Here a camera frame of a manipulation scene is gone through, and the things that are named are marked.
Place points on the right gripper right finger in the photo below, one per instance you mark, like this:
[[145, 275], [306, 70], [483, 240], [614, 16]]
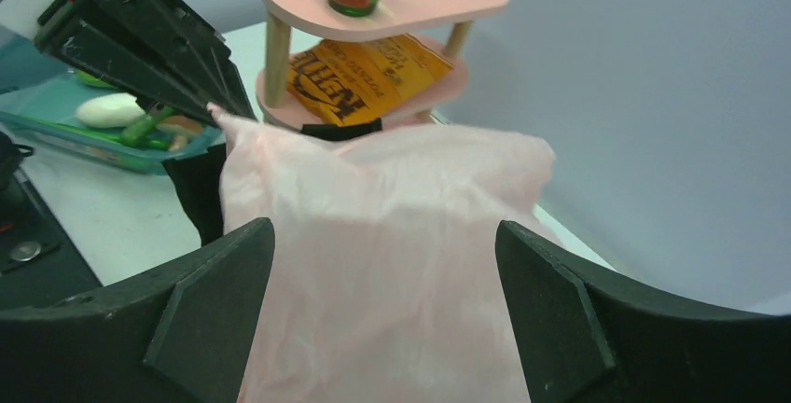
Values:
[[588, 334]]

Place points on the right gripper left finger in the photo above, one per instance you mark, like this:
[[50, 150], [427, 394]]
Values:
[[179, 332]]

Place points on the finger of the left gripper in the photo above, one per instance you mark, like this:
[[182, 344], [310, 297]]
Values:
[[160, 51]]

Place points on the white round food item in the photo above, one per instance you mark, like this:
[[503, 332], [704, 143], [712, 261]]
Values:
[[115, 110]]

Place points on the dark green cucumber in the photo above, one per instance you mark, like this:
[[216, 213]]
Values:
[[137, 132]]

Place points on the black fabric bag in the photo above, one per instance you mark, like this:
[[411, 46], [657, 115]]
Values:
[[196, 180]]

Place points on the pink plastic grocery bag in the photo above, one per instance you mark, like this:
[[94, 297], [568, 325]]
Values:
[[384, 285]]

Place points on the orange snack bag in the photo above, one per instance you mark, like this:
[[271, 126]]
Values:
[[347, 83]]

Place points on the brown mushroom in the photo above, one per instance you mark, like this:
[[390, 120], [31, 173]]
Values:
[[182, 129]]

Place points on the blue transparent tray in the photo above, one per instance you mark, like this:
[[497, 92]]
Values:
[[40, 98]]

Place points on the light green long pepper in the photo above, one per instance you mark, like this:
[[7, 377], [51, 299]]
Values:
[[67, 131]]

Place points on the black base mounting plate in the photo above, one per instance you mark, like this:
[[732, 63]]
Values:
[[40, 265]]

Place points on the pink three-tier shelf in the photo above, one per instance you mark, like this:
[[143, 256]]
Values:
[[442, 25]]

